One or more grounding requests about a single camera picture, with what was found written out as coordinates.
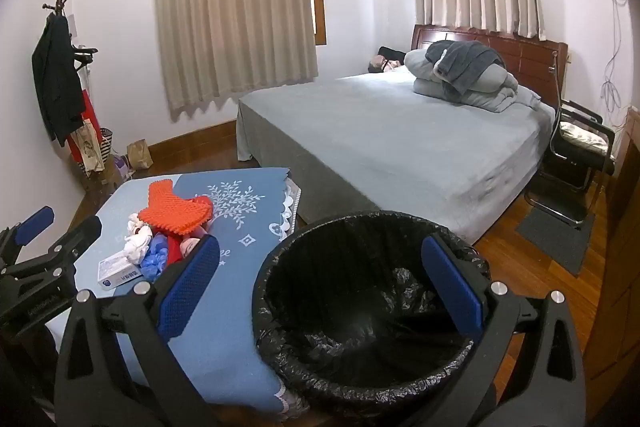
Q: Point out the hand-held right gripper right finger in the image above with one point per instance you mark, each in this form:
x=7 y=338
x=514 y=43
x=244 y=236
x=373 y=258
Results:
x=452 y=287

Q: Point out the patterned chair cushion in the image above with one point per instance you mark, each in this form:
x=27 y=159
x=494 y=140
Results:
x=582 y=135

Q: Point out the purple packet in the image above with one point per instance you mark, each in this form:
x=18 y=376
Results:
x=122 y=164

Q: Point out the brown paper bag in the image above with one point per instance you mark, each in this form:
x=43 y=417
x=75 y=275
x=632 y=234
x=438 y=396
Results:
x=140 y=155

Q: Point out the striped bag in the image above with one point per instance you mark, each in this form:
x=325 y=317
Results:
x=108 y=142

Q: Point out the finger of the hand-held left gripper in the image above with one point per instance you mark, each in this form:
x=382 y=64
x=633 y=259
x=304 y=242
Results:
x=80 y=237
x=32 y=224

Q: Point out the plush toy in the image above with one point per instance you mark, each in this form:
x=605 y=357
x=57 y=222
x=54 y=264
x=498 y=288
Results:
x=387 y=59

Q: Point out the grey floor mat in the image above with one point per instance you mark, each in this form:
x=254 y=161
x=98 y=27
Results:
x=555 y=237

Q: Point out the crumpled white tissue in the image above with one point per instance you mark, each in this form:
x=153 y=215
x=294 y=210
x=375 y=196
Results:
x=137 y=239

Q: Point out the blue printed tablecloth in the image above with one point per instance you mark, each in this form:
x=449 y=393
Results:
x=240 y=267

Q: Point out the beige tote bag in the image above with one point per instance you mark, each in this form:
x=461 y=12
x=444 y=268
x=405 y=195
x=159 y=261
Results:
x=90 y=152

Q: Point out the small white cardboard box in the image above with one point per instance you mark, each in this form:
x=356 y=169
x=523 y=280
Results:
x=117 y=273

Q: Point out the black clothes hanger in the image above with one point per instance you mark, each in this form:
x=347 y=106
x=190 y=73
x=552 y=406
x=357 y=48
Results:
x=84 y=54

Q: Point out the red bag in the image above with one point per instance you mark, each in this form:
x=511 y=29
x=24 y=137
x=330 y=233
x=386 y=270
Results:
x=88 y=107

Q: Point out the wooden headboard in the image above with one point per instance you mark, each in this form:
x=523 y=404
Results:
x=530 y=57

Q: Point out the wide beige curtain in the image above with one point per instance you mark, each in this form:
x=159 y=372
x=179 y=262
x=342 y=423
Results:
x=235 y=7

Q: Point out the black lined trash bin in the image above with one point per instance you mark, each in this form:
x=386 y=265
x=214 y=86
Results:
x=350 y=257

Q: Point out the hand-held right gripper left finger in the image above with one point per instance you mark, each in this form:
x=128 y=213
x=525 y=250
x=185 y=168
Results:
x=190 y=287

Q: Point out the dark grey towel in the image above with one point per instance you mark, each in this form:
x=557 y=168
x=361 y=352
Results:
x=465 y=62

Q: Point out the folded light grey duvet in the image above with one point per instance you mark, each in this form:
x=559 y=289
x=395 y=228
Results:
x=500 y=93

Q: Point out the black coat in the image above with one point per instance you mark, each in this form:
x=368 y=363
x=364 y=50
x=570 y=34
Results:
x=55 y=82

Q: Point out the blue plastic bag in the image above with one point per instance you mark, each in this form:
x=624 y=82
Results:
x=155 y=257

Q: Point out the bed with grey sheet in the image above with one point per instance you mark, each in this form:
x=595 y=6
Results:
x=375 y=142

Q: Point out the black metal chair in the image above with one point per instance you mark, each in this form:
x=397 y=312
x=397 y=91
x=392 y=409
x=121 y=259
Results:
x=575 y=159

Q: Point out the wooden cabinet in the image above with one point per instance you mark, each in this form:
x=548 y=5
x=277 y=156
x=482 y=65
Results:
x=620 y=257

